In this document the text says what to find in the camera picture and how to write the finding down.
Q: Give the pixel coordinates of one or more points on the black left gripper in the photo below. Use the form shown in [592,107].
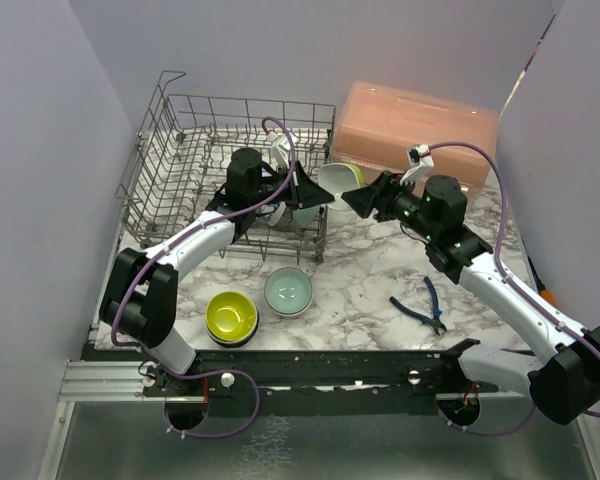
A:
[305,192]

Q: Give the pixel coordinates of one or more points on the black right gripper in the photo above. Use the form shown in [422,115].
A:
[384,189]

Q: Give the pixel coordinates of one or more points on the celadon green bowl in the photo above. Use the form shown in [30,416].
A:
[305,217]

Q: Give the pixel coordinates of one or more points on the white square bowl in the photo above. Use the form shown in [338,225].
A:
[338,178]

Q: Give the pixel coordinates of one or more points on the blue floral bowl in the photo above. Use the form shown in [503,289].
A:
[271,214]

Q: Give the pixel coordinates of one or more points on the yellow-green bowl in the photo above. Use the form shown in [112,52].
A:
[229,314]

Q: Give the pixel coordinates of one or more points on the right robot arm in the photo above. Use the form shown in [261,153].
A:
[562,377]

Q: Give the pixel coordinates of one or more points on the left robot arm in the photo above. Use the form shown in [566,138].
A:
[140,297]

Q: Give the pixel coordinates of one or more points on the grey bowl under yellow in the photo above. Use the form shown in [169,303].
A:
[242,339]

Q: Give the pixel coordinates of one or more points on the orange-tipped screwdriver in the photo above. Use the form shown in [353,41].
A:
[542,290]

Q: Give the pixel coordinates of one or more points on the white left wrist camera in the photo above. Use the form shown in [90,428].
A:
[279,149]

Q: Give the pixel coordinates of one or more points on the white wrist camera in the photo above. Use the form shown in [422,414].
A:
[279,149]
[420,164]

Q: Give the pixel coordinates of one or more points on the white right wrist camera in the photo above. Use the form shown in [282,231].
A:
[420,164]

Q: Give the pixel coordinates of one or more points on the grey wire dish rack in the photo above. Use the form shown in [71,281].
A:
[185,144]

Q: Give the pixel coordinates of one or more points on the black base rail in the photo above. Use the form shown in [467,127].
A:
[237,383]

